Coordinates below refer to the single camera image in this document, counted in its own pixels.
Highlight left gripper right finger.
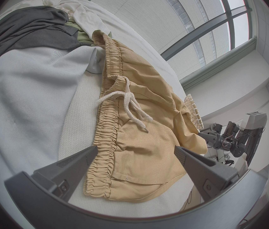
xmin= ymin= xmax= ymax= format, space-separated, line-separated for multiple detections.
xmin=174 ymin=146 xmax=240 ymax=202

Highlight white garment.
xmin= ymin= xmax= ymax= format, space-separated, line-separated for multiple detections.
xmin=41 ymin=0 xmax=107 ymax=40

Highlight window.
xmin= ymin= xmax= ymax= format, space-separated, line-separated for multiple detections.
xmin=72 ymin=0 xmax=259 ymax=88

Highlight black cable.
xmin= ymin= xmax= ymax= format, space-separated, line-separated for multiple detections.
xmin=182 ymin=189 xmax=193 ymax=210

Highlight pale grey garment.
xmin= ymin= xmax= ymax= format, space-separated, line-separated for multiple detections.
xmin=0 ymin=45 xmax=107 ymax=178

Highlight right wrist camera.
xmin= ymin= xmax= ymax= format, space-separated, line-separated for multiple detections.
xmin=210 ymin=122 xmax=223 ymax=132

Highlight dark grey garment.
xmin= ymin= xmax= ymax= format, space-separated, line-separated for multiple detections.
xmin=0 ymin=5 xmax=80 ymax=79

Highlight light green garment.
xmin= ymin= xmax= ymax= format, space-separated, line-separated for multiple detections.
xmin=65 ymin=18 xmax=113 ymax=48

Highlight tan drawstring shorts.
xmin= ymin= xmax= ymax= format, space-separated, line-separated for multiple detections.
xmin=84 ymin=29 xmax=208 ymax=202

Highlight round woven basket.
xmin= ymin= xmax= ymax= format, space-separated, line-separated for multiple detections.
xmin=184 ymin=94 xmax=204 ymax=131

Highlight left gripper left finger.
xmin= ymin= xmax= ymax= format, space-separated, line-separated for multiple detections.
xmin=31 ymin=146 xmax=99 ymax=201

